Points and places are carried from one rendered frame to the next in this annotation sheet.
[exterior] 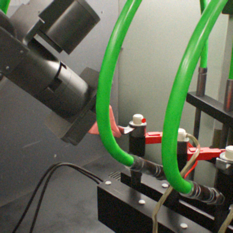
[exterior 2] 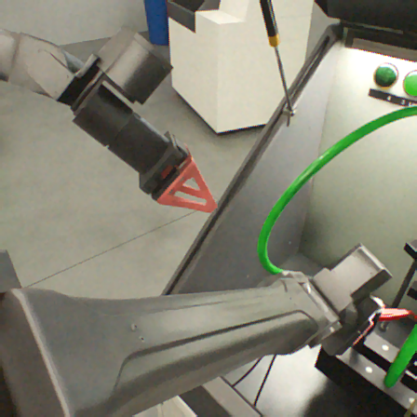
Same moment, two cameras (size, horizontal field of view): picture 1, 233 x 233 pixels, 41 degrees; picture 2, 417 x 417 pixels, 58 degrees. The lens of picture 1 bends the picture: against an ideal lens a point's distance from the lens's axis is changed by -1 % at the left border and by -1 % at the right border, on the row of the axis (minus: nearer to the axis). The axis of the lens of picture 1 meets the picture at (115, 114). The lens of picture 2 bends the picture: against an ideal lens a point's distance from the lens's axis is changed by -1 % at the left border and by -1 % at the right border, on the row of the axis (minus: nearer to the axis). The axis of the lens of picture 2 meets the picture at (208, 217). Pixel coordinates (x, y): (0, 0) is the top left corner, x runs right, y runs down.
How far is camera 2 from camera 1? 0.40 m
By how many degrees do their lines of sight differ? 17
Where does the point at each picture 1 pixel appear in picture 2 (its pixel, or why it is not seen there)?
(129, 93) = (324, 206)
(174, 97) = not seen: outside the picture
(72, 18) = (372, 287)
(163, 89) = (368, 214)
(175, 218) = (403, 391)
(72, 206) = not seen: hidden behind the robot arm
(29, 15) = (339, 289)
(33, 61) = not seen: hidden behind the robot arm
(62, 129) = (330, 345)
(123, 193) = (348, 356)
